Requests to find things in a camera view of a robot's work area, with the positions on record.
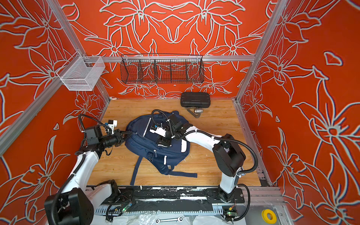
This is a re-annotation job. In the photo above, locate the navy blue student backpack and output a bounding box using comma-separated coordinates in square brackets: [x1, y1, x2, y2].
[125, 111, 197, 185]

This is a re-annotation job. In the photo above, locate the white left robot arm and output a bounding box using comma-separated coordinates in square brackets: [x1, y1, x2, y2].
[44, 125, 133, 225]

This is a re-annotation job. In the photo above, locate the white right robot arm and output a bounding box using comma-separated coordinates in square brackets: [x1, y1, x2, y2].
[167, 114, 258, 203]

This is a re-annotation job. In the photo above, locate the black plastic tool case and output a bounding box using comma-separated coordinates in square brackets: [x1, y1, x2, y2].
[181, 92, 211, 108]

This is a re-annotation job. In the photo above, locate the silver combination wrench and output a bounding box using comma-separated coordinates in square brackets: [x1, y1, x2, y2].
[155, 216, 184, 224]

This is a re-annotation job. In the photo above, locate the yellow tape roll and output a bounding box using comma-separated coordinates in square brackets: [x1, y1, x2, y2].
[262, 209, 277, 225]

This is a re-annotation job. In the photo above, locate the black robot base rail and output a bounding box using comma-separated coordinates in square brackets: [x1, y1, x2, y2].
[112, 186, 245, 204]

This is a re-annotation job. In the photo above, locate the white wire wall basket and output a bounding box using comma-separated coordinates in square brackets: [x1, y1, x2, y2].
[56, 52, 105, 91]

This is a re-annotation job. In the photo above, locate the black wire wall basket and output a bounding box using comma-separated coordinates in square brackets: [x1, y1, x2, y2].
[120, 54, 205, 84]

